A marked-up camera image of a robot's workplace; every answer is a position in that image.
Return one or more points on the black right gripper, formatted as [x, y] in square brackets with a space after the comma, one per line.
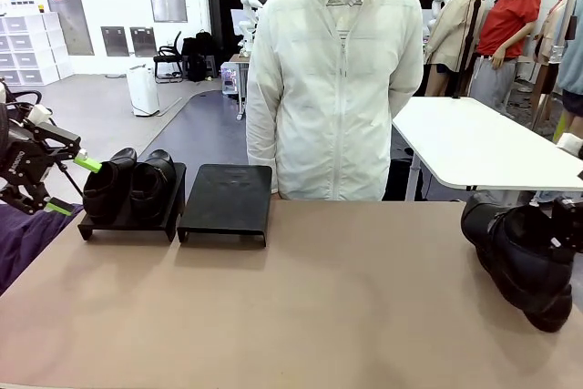
[569, 225]

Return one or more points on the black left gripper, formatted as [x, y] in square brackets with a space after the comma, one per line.
[23, 161]

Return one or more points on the black leather loafer shoe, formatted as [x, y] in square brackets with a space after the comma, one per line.
[105, 193]
[152, 188]
[524, 270]

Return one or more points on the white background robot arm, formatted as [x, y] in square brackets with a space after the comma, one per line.
[438, 2]
[248, 24]

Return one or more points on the black shoe stand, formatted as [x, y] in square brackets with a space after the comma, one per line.
[228, 197]
[127, 226]

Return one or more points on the black armchair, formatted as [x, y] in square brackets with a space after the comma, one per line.
[27, 95]

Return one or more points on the purple cloth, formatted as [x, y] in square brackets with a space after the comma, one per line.
[27, 243]

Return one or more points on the white storage drawers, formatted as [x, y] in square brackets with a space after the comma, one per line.
[27, 52]

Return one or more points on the white air purifier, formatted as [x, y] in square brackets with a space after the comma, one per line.
[143, 93]

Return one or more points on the white desk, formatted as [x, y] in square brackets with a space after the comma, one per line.
[464, 143]

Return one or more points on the light blue garment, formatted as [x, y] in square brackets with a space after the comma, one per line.
[574, 65]

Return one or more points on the black office chair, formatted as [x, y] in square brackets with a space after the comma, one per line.
[166, 61]

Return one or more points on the white clothes rack pole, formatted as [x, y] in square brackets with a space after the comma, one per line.
[556, 53]

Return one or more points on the black bag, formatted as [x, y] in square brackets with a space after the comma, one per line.
[195, 65]

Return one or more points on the black backpack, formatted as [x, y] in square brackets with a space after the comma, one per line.
[204, 43]

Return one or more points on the black tripod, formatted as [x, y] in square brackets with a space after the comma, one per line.
[469, 47]

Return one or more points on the computer tower with lights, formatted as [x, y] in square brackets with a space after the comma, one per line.
[229, 79]

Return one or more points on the mannequin in red shirt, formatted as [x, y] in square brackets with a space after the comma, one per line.
[508, 20]

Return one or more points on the small wooden desk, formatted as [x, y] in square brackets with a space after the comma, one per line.
[241, 61]

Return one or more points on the person in white jacket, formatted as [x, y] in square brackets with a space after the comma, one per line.
[332, 111]

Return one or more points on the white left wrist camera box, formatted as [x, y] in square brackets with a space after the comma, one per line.
[40, 113]

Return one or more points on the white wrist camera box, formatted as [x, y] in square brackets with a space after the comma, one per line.
[40, 113]
[569, 143]

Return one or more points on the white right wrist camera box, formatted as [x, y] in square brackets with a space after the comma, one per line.
[569, 143]

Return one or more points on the small metal wall panel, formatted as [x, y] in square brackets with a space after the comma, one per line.
[143, 42]
[115, 42]

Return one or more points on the tall metal wall panel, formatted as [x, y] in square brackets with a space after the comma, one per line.
[70, 24]

